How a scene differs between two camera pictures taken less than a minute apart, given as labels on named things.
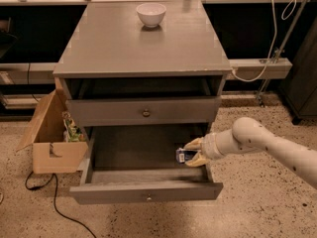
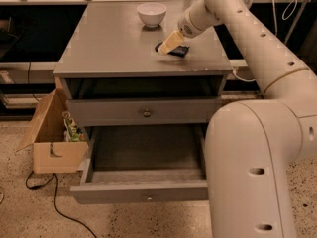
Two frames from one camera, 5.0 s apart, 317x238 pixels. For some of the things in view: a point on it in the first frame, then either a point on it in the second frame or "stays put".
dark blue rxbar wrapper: [184, 156] → [180, 51]
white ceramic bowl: [151, 14] stays put
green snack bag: [72, 132] stays put
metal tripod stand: [280, 51] stays put
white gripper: [209, 146] → [185, 26]
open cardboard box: [46, 133] stays put
